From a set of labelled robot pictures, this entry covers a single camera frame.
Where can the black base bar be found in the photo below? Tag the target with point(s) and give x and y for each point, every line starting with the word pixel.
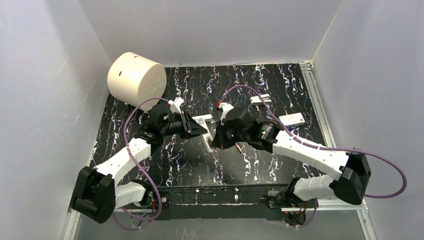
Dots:
pixel 237 201

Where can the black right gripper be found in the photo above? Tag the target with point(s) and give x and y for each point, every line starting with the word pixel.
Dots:
pixel 218 138

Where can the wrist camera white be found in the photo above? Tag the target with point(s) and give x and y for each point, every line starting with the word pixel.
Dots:
pixel 223 108
pixel 175 105

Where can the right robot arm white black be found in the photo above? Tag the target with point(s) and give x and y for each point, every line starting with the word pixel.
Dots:
pixel 346 173

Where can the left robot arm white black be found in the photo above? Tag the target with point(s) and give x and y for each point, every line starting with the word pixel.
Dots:
pixel 98 193

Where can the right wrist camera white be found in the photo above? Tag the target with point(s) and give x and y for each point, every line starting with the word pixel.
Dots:
pixel 223 108

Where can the small white charger device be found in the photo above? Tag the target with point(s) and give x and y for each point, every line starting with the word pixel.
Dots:
pixel 260 100

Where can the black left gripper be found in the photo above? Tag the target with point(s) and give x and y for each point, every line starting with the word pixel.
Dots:
pixel 185 124

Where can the aluminium frame rail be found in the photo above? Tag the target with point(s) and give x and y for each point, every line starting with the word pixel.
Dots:
pixel 332 204

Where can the white box with red labels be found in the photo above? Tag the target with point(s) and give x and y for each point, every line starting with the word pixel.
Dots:
pixel 292 120

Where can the large white cylinder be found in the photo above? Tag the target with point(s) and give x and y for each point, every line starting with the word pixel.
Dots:
pixel 137 81

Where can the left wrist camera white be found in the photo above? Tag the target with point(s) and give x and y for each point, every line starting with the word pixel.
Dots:
pixel 175 105

